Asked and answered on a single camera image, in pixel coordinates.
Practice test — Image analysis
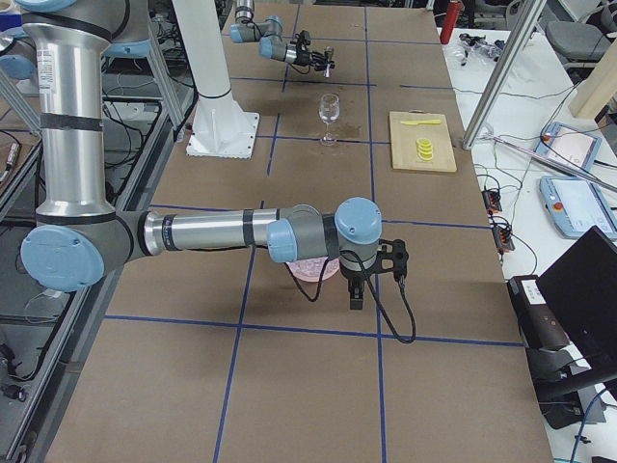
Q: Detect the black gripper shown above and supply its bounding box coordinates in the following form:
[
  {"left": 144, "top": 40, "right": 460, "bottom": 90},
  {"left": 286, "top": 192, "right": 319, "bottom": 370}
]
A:
[
  {"left": 341, "top": 265, "right": 366, "bottom": 310},
  {"left": 293, "top": 48, "right": 324, "bottom": 68}
]

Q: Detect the steel cone jigger cup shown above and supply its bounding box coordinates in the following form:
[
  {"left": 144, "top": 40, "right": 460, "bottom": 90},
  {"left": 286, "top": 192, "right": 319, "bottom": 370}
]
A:
[{"left": 324, "top": 46, "right": 335, "bottom": 78}]

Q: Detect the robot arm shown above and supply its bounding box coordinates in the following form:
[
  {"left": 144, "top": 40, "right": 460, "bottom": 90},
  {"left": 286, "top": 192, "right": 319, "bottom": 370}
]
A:
[
  {"left": 229, "top": 1, "right": 335, "bottom": 71},
  {"left": 14, "top": 1, "right": 386, "bottom": 310}
]

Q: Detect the clear wine glass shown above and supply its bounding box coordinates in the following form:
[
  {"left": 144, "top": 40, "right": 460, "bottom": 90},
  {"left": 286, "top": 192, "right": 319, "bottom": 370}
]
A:
[{"left": 318, "top": 94, "right": 340, "bottom": 146}]

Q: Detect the pink bowl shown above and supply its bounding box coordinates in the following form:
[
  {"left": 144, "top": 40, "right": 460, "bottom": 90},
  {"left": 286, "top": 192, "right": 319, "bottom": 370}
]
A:
[{"left": 287, "top": 257, "right": 339, "bottom": 283}]

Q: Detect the wooden cutting board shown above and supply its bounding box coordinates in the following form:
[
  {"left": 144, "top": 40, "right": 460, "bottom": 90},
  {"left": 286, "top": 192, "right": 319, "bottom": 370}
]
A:
[{"left": 389, "top": 111, "right": 457, "bottom": 174}]

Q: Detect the yellow plastic knife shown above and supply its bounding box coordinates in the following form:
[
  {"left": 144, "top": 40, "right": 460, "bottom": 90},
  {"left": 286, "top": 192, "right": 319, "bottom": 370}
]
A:
[{"left": 399, "top": 119, "right": 442, "bottom": 126}]

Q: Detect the red thermos bottle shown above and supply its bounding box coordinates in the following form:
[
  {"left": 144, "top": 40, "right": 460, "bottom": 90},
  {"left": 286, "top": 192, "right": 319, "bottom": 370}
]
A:
[{"left": 440, "top": 0, "right": 463, "bottom": 45}]

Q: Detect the black laptop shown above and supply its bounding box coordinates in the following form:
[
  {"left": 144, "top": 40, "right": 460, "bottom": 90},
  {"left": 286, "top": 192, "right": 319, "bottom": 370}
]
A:
[{"left": 537, "top": 226, "right": 616, "bottom": 362}]

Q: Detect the blue teach pendant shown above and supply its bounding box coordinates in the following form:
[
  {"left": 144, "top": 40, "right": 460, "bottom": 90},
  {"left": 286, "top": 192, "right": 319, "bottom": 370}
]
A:
[
  {"left": 535, "top": 122, "right": 602, "bottom": 171},
  {"left": 539, "top": 176, "right": 616, "bottom": 241}
]

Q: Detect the grey office chair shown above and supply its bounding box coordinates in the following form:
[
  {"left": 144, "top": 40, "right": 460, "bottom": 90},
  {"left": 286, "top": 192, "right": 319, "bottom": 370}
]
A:
[{"left": 545, "top": 1, "right": 616, "bottom": 68}]

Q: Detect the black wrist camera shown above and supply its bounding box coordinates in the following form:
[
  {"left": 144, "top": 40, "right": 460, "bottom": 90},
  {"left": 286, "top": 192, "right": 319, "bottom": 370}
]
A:
[{"left": 294, "top": 30, "right": 311, "bottom": 53}]

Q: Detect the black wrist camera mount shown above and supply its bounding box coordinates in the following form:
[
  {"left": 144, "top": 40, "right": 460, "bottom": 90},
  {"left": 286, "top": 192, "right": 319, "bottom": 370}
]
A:
[{"left": 374, "top": 238, "right": 409, "bottom": 284}]

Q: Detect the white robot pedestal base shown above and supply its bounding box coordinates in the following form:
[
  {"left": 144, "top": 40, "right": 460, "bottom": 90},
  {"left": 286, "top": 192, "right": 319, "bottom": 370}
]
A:
[{"left": 173, "top": 0, "right": 259, "bottom": 159}]

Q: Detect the aluminium frame post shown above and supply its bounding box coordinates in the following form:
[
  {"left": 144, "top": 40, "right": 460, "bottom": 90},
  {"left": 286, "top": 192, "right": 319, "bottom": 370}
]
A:
[{"left": 462, "top": 0, "right": 547, "bottom": 150}]

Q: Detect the wooden post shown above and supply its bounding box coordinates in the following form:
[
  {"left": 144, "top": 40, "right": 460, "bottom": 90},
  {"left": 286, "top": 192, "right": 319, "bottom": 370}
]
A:
[{"left": 569, "top": 33, "right": 617, "bottom": 119}]

